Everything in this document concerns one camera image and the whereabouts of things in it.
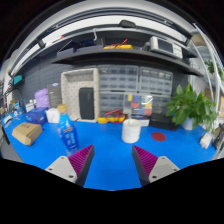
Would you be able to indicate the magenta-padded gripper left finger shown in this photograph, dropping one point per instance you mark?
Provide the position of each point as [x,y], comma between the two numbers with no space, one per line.
[63,166]

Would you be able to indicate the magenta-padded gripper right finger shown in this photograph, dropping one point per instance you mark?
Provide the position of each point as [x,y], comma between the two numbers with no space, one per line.
[161,167]

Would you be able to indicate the blue drink bottle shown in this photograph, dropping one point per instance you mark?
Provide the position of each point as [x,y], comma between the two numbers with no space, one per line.
[68,133]

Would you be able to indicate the flat round red coaster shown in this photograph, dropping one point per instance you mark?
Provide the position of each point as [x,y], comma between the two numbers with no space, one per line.
[158,136]

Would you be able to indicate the black flat case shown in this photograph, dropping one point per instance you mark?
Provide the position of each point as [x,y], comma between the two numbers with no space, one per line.
[161,121]

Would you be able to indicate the white ribbed cup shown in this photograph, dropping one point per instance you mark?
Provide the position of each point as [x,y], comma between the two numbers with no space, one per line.
[131,131]

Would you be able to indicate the black box with white label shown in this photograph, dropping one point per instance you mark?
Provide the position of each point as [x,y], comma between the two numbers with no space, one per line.
[145,122]

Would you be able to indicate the brown cardboard box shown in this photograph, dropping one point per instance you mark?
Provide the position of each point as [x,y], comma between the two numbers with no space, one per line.
[26,133]

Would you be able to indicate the small white container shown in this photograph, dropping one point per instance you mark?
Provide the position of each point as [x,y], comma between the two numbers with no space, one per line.
[52,116]

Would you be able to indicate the small white block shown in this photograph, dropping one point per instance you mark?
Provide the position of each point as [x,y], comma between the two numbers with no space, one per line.
[206,140]

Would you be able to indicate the blue carton box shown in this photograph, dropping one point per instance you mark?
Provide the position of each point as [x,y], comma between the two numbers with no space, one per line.
[36,116]

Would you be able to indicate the green plant in white pot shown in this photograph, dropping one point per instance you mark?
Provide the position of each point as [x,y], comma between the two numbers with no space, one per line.
[186,108]

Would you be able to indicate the yellow multimeter with red leads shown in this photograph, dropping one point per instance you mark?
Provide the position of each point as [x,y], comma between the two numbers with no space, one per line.
[115,119]

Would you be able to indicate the black rectangular speaker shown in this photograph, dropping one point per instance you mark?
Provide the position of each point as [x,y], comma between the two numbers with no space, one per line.
[86,103]

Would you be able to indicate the purple bag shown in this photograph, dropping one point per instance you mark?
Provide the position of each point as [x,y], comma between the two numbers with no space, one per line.
[42,98]

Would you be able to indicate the dark grey flat package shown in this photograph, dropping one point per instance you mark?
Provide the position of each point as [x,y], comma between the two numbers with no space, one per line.
[54,95]

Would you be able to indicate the white perforated tray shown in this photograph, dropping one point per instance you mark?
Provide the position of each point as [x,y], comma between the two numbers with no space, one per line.
[71,90]

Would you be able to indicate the dark shelf unit with equipment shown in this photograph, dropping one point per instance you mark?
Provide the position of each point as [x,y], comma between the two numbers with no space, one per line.
[116,55]

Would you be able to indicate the white metal rack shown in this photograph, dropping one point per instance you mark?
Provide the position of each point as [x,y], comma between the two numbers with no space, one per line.
[208,50]

